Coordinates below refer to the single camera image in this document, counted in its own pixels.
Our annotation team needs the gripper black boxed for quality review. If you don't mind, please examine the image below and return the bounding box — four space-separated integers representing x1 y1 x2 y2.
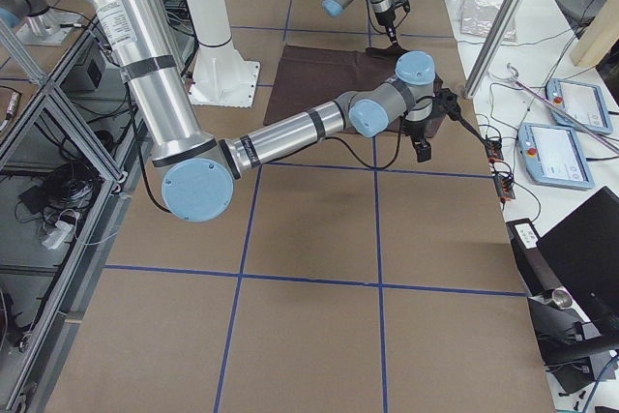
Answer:
403 119 431 162
375 9 398 45

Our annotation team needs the dark brown t-shirt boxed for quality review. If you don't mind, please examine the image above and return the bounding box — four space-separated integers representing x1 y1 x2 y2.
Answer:
263 43 445 139

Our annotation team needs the clear plastic bag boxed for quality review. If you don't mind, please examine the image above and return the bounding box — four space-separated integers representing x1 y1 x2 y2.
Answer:
459 0 501 38

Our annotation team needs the near teach pendant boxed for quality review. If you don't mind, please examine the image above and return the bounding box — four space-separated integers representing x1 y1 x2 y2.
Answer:
517 123 595 191

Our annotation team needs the teach pendant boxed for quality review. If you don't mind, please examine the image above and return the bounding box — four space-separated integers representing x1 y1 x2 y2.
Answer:
545 78 613 135
517 123 595 191

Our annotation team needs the black box white label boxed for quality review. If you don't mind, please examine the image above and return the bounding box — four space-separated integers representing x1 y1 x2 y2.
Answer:
506 219 543 295

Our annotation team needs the far teach pendant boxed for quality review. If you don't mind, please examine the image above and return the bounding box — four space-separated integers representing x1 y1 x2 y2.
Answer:
545 78 613 135

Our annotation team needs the black laptop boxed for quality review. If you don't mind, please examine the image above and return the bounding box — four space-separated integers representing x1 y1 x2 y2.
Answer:
538 187 618 334

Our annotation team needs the metal cup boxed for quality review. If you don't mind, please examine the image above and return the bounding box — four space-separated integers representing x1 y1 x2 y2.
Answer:
550 288 574 310

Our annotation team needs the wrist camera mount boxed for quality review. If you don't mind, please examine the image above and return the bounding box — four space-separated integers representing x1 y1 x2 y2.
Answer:
433 88 462 122
392 0 411 15

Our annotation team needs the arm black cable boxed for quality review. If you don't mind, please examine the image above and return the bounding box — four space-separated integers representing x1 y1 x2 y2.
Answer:
321 117 407 172

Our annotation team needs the aluminium frame post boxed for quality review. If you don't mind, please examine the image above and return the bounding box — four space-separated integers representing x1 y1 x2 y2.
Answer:
463 0 522 99

